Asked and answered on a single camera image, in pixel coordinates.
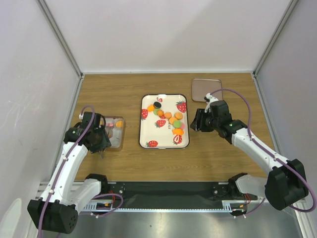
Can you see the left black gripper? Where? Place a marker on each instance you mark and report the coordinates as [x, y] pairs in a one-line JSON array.
[[105, 142]]

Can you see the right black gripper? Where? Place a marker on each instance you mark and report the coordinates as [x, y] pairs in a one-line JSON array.
[[197, 124]]

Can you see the orange round biscuit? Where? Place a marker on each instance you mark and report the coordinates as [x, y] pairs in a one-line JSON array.
[[119, 124], [178, 115]]

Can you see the brown tin lid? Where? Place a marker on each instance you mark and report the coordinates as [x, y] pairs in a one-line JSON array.
[[200, 87]]

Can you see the orange flower cookie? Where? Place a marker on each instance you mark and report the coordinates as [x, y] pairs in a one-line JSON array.
[[160, 113]]

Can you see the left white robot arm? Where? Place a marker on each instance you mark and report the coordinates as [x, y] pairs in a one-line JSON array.
[[58, 207]]

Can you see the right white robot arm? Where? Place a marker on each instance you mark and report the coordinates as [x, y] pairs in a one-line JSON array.
[[286, 179]]

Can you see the orange fish cookie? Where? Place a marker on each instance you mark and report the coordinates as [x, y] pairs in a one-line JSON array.
[[178, 131]]

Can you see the orange biscuit under green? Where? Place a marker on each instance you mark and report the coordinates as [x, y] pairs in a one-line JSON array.
[[172, 120]]

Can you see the white strawberry tray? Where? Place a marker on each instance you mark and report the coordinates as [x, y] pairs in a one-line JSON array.
[[156, 132]]

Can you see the black sandwich cookie top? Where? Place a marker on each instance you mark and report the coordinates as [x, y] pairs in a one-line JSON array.
[[157, 105]]

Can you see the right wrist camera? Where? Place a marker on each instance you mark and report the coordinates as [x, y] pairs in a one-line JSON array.
[[209, 98]]

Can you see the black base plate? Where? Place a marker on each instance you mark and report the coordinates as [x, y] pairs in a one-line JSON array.
[[173, 195]]

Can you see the right aluminium frame post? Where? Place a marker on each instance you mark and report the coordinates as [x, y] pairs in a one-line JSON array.
[[283, 21]]

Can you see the aluminium frame post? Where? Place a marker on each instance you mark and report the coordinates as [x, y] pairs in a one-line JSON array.
[[44, 7], [283, 21]]

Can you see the left aluminium frame post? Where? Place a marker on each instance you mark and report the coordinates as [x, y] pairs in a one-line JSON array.
[[44, 7]]

